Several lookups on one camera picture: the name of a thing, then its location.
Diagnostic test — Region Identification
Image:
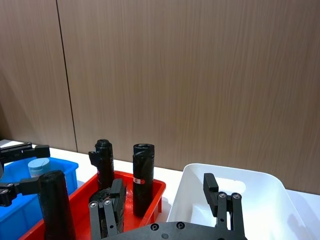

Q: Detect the red plastic tray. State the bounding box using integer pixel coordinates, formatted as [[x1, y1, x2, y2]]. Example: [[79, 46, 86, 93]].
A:
[[18, 170, 167, 240]]

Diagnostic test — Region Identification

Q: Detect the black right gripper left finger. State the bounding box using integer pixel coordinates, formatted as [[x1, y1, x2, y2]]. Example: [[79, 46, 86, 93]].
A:
[[88, 178, 127, 240]]

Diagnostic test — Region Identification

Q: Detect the large black bag roll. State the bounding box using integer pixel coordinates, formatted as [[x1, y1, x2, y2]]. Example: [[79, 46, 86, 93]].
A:
[[38, 170, 77, 240]]

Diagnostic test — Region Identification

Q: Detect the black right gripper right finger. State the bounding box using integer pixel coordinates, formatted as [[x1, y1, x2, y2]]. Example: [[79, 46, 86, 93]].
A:
[[202, 172, 245, 233]]

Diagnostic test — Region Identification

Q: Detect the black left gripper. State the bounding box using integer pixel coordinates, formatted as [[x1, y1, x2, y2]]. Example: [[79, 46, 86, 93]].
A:
[[0, 141, 51, 207]]

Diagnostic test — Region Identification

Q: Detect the white plastic bin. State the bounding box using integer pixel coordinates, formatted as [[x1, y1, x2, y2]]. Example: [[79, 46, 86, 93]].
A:
[[166, 163, 314, 240]]

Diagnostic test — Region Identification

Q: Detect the pale blue bag roll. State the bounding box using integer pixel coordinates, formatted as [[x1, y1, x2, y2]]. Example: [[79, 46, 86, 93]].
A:
[[27, 157, 51, 179]]

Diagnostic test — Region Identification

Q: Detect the black bag roll red label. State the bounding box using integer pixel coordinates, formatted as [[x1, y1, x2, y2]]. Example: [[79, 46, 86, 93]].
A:
[[132, 143, 156, 218]]

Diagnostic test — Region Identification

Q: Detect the black bag roll loose end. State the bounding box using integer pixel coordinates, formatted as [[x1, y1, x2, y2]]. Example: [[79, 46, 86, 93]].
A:
[[88, 139, 116, 191]]

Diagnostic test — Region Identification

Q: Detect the blue plastic bin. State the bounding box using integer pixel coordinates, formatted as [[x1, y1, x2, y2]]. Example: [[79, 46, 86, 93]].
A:
[[0, 156, 79, 240]]

